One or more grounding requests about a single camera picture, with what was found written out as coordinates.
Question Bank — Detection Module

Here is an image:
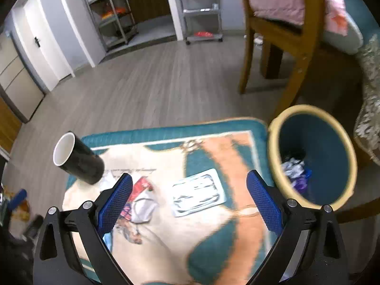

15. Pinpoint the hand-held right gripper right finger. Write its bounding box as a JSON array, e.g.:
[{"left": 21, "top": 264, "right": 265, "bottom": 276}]
[{"left": 246, "top": 169, "right": 350, "bottom": 285}]

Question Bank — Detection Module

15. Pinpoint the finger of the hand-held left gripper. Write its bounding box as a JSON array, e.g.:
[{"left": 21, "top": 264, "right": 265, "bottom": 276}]
[
  {"left": 22, "top": 214, "right": 45, "bottom": 240},
  {"left": 8, "top": 188, "right": 28, "bottom": 212}
]

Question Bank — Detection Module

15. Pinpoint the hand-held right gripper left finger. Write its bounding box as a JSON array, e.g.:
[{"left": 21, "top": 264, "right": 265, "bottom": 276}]
[{"left": 33, "top": 172, "right": 133, "bottom": 285}]

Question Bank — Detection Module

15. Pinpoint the blue paper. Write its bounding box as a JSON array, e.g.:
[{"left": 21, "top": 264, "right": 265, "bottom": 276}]
[{"left": 292, "top": 169, "right": 313, "bottom": 192}]

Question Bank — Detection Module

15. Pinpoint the pink silver snack wrapper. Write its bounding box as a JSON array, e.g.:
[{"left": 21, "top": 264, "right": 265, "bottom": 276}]
[{"left": 280, "top": 157, "right": 306, "bottom": 181}]

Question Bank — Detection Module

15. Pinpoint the clear plastic package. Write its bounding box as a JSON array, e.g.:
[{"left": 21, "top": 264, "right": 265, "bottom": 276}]
[{"left": 171, "top": 169, "right": 227, "bottom": 217}]

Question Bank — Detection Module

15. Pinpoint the teal bin with yellow rim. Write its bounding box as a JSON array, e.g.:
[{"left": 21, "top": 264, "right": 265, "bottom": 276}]
[{"left": 267, "top": 104, "right": 358, "bottom": 211}]

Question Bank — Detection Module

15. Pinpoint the colourful printed wrapper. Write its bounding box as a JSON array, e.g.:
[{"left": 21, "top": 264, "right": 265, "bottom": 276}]
[{"left": 114, "top": 205, "right": 141, "bottom": 244}]

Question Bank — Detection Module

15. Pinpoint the red white wrapper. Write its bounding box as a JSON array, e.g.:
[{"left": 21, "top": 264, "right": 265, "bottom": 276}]
[{"left": 128, "top": 176, "right": 159, "bottom": 223}]

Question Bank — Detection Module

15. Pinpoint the blue face mask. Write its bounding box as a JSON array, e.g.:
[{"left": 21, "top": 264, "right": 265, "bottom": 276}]
[{"left": 102, "top": 232, "right": 114, "bottom": 252}]

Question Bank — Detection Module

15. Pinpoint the black cup with white inside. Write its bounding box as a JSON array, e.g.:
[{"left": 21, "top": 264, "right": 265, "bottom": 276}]
[{"left": 53, "top": 131, "right": 105, "bottom": 185}]

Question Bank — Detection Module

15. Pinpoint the teal orange printed mat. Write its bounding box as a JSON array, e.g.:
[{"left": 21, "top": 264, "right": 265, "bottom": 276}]
[{"left": 62, "top": 117, "right": 285, "bottom": 285}]

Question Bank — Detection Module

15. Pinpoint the beige cabinet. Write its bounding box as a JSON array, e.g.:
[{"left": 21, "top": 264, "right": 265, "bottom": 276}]
[{"left": 0, "top": 33, "right": 45, "bottom": 122}]

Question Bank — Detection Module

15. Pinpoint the beige floral cloth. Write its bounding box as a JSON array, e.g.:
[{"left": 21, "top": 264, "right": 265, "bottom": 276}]
[{"left": 353, "top": 34, "right": 380, "bottom": 167}]

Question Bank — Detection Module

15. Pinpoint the white door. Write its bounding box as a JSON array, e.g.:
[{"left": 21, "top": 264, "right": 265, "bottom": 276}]
[{"left": 22, "top": 0, "right": 75, "bottom": 92}]

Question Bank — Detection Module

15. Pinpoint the wooden chair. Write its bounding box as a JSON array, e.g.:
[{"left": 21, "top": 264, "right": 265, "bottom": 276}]
[{"left": 234, "top": 0, "right": 325, "bottom": 119}]

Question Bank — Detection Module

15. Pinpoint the metal shelf rack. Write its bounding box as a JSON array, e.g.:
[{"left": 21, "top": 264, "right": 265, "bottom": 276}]
[{"left": 80, "top": 0, "right": 138, "bottom": 52}]

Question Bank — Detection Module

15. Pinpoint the teal bed cover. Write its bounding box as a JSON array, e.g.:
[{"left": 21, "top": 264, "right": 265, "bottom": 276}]
[{"left": 322, "top": 0, "right": 380, "bottom": 55}]

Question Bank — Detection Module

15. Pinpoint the pink seat cushion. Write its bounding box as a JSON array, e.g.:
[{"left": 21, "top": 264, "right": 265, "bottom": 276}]
[{"left": 245, "top": 0, "right": 348, "bottom": 36}]

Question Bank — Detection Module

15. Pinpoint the white wheeled trolley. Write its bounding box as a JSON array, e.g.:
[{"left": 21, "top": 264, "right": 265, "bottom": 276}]
[{"left": 176, "top": 0, "right": 224, "bottom": 46}]

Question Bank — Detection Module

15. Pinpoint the dark wood cabinet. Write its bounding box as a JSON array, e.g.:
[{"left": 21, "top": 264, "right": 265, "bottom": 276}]
[{"left": 129, "top": 0, "right": 171, "bottom": 24}]

